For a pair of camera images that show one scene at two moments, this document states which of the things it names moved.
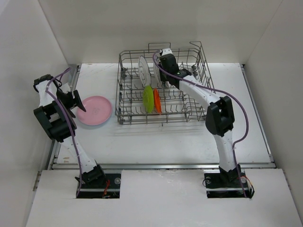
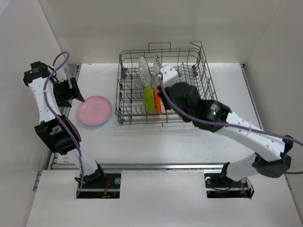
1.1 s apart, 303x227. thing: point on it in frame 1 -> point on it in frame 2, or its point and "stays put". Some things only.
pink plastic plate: (98, 109) stays put
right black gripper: (162, 78) -> (167, 90)
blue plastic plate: (85, 125) stays put
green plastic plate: (148, 99) stays put
